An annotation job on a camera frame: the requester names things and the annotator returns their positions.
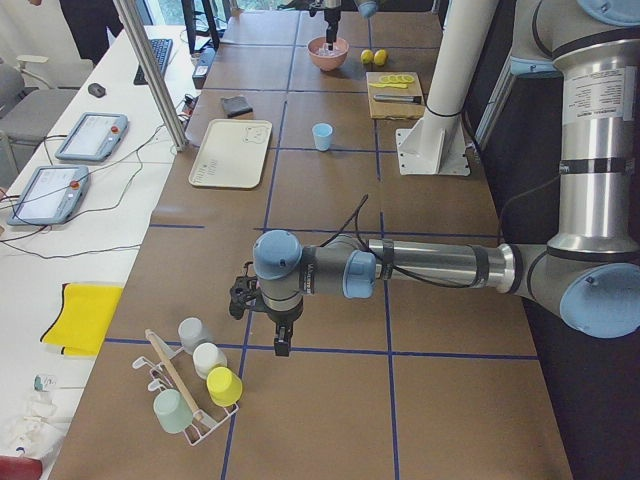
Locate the grey folded cloth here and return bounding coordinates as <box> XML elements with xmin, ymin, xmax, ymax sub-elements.
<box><xmin>220</xmin><ymin>95</ymin><xmax>253</xmax><ymax>118</ymax></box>

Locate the yellow plastic cup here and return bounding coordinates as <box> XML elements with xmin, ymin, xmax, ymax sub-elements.
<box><xmin>206</xmin><ymin>366</ymin><xmax>243</xmax><ymax>407</ymax></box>

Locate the yellow lemon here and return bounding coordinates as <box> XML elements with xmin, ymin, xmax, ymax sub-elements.
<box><xmin>373</xmin><ymin>49</ymin><xmax>389</xmax><ymax>67</ymax></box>
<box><xmin>360</xmin><ymin>49</ymin><xmax>374</xmax><ymax>65</ymax></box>

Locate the upper teach pendant tablet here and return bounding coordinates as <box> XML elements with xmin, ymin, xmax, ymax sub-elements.
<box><xmin>55</xmin><ymin>112</ymin><xmax>129</xmax><ymax>163</ymax></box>

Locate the white camera pole base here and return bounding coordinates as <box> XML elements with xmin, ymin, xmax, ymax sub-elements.
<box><xmin>396</xmin><ymin>0</ymin><xmax>498</xmax><ymax>176</ymax></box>

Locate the white wire cup rack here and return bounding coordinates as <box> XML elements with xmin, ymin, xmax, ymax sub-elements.
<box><xmin>132</xmin><ymin>347</ymin><xmax>240</xmax><ymax>446</ymax></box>

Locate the grey plastic cup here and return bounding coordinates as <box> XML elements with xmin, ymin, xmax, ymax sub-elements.
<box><xmin>178</xmin><ymin>317</ymin><xmax>214</xmax><ymax>355</ymax></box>

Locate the aluminium frame post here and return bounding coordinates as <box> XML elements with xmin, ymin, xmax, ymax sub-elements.
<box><xmin>114</xmin><ymin>0</ymin><xmax>188</xmax><ymax>152</ymax></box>

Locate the light blue plastic cup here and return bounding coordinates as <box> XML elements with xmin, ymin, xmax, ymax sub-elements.
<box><xmin>312</xmin><ymin>123</ymin><xmax>334</xmax><ymax>152</ymax></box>

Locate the pink bowl of ice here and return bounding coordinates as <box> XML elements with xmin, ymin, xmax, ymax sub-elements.
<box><xmin>307</xmin><ymin>36</ymin><xmax>350</xmax><ymax>72</ymax></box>

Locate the yellow cloth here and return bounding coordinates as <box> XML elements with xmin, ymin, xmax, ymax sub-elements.
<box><xmin>40</xmin><ymin>283</ymin><xmax>123</xmax><ymax>357</ymax></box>

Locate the black power adapter box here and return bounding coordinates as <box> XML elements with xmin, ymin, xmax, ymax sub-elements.
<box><xmin>192</xmin><ymin>47</ymin><xmax>216</xmax><ymax>90</ymax></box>

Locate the wooden stick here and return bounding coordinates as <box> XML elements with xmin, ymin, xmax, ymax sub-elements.
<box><xmin>145</xmin><ymin>329</ymin><xmax>204</xmax><ymax>421</ymax></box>

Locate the black keyboard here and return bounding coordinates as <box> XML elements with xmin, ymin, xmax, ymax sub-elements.
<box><xmin>133</xmin><ymin>38</ymin><xmax>173</xmax><ymax>86</ymax></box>

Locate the wooden cutting board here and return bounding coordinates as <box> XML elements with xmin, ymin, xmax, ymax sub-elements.
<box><xmin>366</xmin><ymin>72</ymin><xmax>425</xmax><ymax>119</ymax></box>

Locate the teach pendant tablet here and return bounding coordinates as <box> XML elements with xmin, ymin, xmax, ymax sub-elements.
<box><xmin>7</xmin><ymin>165</ymin><xmax>90</xmax><ymax>226</ymax></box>
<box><xmin>55</xmin><ymin>112</ymin><xmax>129</xmax><ymax>163</ymax></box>

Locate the steel black handled tool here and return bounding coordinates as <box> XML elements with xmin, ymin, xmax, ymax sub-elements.
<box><xmin>373</xmin><ymin>94</ymin><xmax>423</xmax><ymax>105</ymax></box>

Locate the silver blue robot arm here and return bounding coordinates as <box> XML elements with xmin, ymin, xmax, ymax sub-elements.
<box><xmin>318</xmin><ymin>0</ymin><xmax>379</xmax><ymax>50</ymax></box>
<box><xmin>229</xmin><ymin>1</ymin><xmax>639</xmax><ymax>356</ymax></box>

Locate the red object at corner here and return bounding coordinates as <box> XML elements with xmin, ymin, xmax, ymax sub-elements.
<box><xmin>0</xmin><ymin>456</ymin><xmax>43</xmax><ymax>480</ymax></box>

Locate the white plastic cup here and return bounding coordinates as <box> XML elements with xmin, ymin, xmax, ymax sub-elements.
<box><xmin>192</xmin><ymin>342</ymin><xmax>228</xmax><ymax>380</ymax></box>

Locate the lower teach pendant tablet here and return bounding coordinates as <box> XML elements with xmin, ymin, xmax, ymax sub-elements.
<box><xmin>7</xmin><ymin>165</ymin><xmax>90</xmax><ymax>226</ymax></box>

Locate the black computer mouse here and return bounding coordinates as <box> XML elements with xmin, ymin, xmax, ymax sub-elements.
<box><xmin>87</xmin><ymin>83</ymin><xmax>107</xmax><ymax>98</ymax></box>

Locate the mint green plastic cup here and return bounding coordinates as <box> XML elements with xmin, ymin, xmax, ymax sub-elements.
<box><xmin>153</xmin><ymin>389</ymin><xmax>192</xmax><ymax>434</ymax></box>

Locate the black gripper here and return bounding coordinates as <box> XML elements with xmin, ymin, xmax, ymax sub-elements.
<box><xmin>229</xmin><ymin>261</ymin><xmax>303</xmax><ymax>356</ymax></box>
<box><xmin>323</xmin><ymin>0</ymin><xmax>342</xmax><ymax>49</ymax></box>

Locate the yellow plastic knife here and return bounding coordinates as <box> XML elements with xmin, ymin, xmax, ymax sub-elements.
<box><xmin>368</xmin><ymin>82</ymin><xmax>409</xmax><ymax>90</ymax></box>

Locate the grey office chair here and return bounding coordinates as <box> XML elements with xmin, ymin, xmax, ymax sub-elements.
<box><xmin>1</xmin><ymin>55</ymin><xmax>77</xmax><ymax>187</ymax></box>

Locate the white crumpled tissue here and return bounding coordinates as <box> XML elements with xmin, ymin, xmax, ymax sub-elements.
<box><xmin>1</xmin><ymin>392</ymin><xmax>66</xmax><ymax>460</ymax></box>

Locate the cream bear serving tray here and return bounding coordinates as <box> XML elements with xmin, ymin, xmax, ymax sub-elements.
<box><xmin>188</xmin><ymin>119</ymin><xmax>272</xmax><ymax>189</ymax></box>

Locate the lemon slice row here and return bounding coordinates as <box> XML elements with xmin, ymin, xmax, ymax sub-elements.
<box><xmin>379</xmin><ymin>74</ymin><xmax>415</xmax><ymax>88</ymax></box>

